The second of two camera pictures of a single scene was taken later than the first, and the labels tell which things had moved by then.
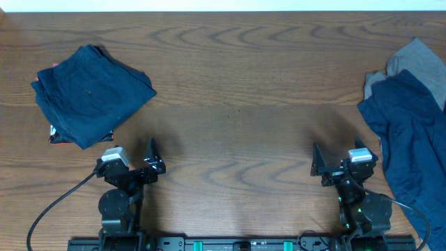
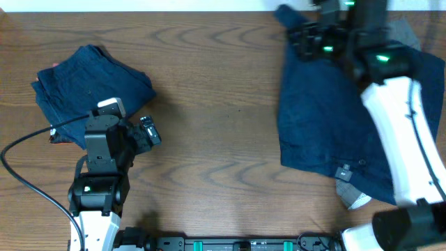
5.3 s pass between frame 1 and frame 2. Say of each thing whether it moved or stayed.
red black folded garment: stayed
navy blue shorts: moved
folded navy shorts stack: stayed
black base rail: stayed
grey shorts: moved
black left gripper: moved
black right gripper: moved
